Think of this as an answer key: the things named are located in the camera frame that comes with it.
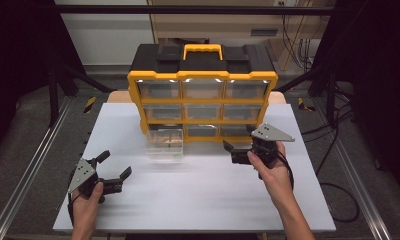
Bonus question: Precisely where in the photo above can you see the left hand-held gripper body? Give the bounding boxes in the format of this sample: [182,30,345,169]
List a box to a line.
[67,158,124,204]

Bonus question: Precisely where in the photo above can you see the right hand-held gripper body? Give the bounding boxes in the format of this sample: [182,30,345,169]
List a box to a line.
[231,122,296,168]

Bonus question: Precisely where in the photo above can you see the yellow black organizer cabinet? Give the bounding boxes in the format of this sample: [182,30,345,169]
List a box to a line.
[127,43,280,145]

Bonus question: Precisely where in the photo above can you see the person's left hand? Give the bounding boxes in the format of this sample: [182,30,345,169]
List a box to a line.
[70,190,104,232]

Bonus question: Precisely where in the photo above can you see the person's right hand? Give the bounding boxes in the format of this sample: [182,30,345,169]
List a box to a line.
[247,141,295,203]

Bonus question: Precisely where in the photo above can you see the yellow black hazard tape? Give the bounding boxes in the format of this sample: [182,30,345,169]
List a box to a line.
[297,97,317,113]
[83,96,98,114]

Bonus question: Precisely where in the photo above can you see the grid of clear drawers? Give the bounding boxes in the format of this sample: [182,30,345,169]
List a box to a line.
[136,79,270,138]

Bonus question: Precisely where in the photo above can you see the wooden board under table top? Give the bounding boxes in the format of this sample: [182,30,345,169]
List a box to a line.
[107,90,287,105]

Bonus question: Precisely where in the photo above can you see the black metal stand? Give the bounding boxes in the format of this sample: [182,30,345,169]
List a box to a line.
[48,63,116,128]
[274,63,339,128]

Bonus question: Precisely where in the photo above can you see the light wooden cabinet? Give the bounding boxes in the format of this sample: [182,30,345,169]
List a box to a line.
[147,0,336,71]

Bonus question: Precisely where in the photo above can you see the black curtain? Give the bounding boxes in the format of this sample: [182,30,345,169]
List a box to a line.
[309,0,400,201]
[0,0,87,161]

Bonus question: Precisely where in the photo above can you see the black horizontal bar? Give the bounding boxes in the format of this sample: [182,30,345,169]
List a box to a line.
[55,4,336,16]

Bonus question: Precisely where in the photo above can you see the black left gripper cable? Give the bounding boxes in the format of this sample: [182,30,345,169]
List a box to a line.
[66,173,84,228]

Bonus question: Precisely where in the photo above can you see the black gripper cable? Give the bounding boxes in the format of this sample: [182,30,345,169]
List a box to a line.
[66,173,84,228]
[277,149,360,224]

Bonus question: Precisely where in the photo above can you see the aluminium frame rail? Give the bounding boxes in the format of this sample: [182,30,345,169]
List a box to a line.
[0,96,73,240]
[312,99,393,240]

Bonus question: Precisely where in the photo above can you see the black floor cables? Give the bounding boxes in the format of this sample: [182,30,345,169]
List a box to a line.
[301,84,356,176]

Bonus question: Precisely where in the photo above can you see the yellow carry handle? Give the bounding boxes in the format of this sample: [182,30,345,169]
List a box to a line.
[182,43,224,62]

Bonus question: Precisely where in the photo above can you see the bundle of hanging cables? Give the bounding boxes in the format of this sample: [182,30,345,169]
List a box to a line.
[281,14,321,72]

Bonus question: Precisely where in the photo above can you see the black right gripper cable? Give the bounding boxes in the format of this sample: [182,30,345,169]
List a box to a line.
[277,149,360,224]

